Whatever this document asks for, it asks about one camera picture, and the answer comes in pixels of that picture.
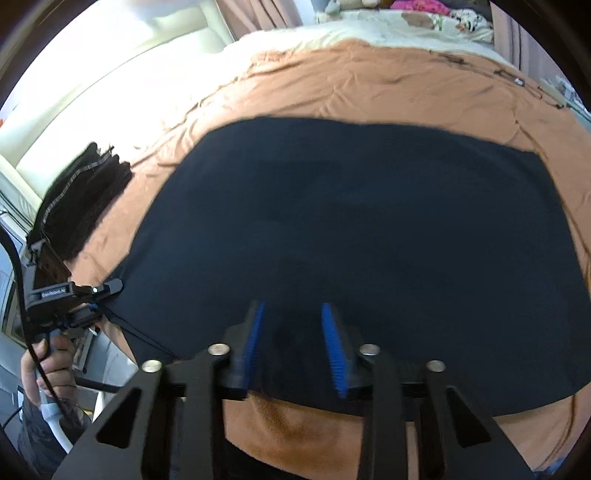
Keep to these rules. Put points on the mauve curtain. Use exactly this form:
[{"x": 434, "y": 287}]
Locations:
[
  {"x": 508, "y": 32},
  {"x": 258, "y": 11}
]

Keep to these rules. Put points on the black pants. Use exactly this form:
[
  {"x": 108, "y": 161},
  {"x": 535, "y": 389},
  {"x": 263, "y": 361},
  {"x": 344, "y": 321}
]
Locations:
[{"x": 369, "y": 230}]

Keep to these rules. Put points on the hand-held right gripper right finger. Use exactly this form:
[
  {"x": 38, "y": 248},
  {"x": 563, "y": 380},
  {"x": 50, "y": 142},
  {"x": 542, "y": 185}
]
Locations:
[{"x": 333, "y": 350}]

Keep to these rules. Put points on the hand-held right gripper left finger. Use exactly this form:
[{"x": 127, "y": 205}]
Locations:
[{"x": 256, "y": 341}]

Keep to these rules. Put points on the pink cloth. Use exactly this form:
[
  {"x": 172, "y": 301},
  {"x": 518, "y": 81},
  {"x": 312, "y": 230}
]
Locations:
[{"x": 418, "y": 5}]

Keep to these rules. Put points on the spotted white cloth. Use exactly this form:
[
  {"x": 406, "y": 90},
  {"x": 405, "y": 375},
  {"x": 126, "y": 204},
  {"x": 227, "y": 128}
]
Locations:
[{"x": 468, "y": 18}]

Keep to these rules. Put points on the cream plush toy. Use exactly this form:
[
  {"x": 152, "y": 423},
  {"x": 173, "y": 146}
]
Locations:
[{"x": 331, "y": 5}]

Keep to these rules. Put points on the person's left hand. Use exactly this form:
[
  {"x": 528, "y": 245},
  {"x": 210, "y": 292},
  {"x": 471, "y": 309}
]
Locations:
[{"x": 60, "y": 374}]

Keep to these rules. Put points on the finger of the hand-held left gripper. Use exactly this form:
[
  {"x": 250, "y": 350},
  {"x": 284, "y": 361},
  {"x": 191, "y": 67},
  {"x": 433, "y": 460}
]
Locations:
[
  {"x": 87, "y": 314},
  {"x": 104, "y": 290}
]

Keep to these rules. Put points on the folded dark clothes stack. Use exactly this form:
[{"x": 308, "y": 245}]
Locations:
[{"x": 87, "y": 198}]

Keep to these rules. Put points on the brown plush blanket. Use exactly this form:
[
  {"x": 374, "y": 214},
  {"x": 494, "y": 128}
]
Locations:
[{"x": 346, "y": 78}]

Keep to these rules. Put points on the person's left forearm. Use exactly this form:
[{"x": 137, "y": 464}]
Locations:
[{"x": 41, "y": 429}]

